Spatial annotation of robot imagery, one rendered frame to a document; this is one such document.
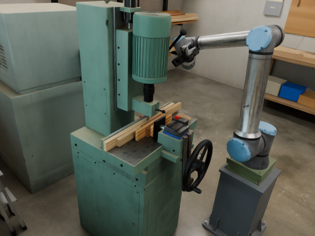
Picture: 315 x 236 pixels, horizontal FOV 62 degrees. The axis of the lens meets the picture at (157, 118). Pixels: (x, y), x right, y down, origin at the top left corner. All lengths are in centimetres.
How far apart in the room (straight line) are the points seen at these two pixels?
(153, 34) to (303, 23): 332
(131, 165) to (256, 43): 82
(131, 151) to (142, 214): 39
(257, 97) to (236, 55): 334
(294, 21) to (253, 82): 299
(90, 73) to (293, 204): 201
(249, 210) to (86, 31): 146
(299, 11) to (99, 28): 338
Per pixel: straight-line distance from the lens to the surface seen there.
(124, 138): 133
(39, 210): 236
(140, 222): 158
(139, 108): 141
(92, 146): 153
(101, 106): 150
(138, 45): 125
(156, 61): 125
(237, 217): 200
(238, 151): 155
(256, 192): 178
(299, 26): 435
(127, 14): 135
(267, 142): 169
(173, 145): 132
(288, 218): 251
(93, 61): 145
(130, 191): 147
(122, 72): 137
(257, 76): 142
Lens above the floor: 166
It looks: 28 degrees down
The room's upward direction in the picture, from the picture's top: 4 degrees clockwise
